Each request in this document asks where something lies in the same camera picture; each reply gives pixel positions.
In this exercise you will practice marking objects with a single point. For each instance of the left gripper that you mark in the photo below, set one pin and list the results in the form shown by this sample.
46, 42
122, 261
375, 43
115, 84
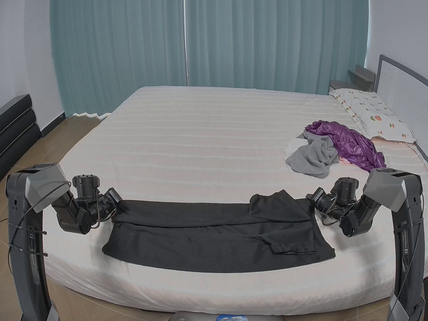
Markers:
107, 209

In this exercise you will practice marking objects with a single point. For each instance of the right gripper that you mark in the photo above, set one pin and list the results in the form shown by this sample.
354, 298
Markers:
324, 206

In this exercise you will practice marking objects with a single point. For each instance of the black T-shirt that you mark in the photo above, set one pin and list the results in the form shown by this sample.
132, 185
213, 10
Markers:
200, 236

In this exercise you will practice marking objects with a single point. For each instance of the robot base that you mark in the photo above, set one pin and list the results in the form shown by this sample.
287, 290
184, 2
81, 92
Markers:
214, 316

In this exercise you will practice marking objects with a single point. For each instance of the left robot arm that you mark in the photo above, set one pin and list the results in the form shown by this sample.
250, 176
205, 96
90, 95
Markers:
43, 186

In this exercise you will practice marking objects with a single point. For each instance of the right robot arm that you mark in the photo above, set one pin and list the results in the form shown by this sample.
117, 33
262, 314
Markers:
388, 186

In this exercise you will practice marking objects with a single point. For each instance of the bed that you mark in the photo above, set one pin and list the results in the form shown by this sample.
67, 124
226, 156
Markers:
200, 139

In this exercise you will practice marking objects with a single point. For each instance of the grey garment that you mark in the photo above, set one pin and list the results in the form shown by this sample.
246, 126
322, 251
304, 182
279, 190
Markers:
311, 159

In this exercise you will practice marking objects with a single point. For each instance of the pink garment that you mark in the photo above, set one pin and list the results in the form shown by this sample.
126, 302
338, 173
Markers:
344, 160

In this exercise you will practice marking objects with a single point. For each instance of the white garment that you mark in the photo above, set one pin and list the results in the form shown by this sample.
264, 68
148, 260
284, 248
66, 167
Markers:
294, 145

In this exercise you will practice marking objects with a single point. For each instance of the purple satin garment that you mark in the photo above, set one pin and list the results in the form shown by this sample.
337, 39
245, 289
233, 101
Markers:
351, 139

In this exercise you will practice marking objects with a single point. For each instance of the white printed pillow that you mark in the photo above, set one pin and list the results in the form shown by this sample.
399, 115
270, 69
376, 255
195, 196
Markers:
377, 112

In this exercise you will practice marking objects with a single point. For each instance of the black chest of drawers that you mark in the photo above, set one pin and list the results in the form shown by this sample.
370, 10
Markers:
15, 125

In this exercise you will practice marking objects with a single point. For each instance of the grey bedside table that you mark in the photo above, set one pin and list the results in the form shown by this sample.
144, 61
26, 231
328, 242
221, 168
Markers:
361, 75

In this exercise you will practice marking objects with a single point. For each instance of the blue-green curtain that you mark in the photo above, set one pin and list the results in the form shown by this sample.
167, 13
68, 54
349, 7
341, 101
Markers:
267, 32
117, 38

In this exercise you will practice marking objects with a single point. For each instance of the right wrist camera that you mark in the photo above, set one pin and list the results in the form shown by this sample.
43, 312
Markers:
318, 194

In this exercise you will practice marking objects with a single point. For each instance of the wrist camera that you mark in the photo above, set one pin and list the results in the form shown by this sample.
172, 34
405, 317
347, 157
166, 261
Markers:
318, 194
114, 196

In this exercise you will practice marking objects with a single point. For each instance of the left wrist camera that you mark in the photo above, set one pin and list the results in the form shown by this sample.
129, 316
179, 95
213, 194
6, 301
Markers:
114, 196

